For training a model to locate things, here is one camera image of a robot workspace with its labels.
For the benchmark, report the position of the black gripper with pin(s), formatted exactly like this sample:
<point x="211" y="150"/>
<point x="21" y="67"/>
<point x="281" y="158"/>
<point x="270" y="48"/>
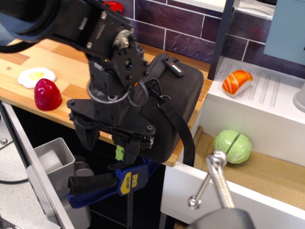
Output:
<point x="128" y="128"/>

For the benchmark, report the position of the green zipper pull tab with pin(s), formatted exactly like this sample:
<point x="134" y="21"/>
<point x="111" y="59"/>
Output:
<point x="119" y="153"/>

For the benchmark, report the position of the black zipper case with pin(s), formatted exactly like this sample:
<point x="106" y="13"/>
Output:
<point x="174" y="89"/>

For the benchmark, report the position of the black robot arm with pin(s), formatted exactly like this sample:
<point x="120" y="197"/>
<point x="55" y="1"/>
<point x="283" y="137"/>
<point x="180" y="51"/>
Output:
<point x="115" y="60"/>

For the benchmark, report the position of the grey metal bin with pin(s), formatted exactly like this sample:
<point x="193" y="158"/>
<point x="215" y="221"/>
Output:
<point x="59" y="164"/>

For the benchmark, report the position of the blue Irwin bar clamp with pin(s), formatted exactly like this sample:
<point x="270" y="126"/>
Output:
<point x="124" y="181"/>

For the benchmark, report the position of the dark red toy pepper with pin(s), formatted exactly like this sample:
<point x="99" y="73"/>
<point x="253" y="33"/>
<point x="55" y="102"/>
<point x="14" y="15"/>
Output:
<point x="47" y="95"/>

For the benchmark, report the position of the toy fried egg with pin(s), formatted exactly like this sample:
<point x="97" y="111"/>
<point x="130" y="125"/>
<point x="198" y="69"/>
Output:
<point x="30" y="77"/>

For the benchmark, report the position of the green toy cabbage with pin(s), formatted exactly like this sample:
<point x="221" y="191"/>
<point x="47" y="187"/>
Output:
<point x="234" y="144"/>

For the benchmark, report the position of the red-lidded peanut jar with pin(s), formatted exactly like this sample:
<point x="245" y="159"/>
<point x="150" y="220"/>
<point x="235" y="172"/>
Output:
<point x="115" y="6"/>

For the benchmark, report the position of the toy salmon sushi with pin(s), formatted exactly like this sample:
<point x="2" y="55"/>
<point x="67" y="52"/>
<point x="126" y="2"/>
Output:
<point x="237" y="82"/>

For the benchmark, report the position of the white dish rack counter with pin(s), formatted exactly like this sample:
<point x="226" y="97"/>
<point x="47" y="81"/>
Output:
<point x="264" y="112"/>

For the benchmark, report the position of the white drawer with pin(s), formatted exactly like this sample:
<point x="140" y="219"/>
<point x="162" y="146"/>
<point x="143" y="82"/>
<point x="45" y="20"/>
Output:
<point x="271" y="190"/>

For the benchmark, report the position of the grey cylindrical cup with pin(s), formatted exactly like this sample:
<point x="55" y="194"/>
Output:
<point x="299" y="99"/>

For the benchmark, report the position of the light blue panel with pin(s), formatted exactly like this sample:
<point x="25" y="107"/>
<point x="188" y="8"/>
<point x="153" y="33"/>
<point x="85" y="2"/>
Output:
<point x="286" y="37"/>

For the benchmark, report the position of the metal clamp screw handle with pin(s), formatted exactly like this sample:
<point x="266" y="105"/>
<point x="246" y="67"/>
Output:
<point x="228" y="217"/>

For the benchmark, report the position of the dark grey shelf post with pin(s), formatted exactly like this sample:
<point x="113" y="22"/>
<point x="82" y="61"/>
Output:
<point x="225" y="21"/>

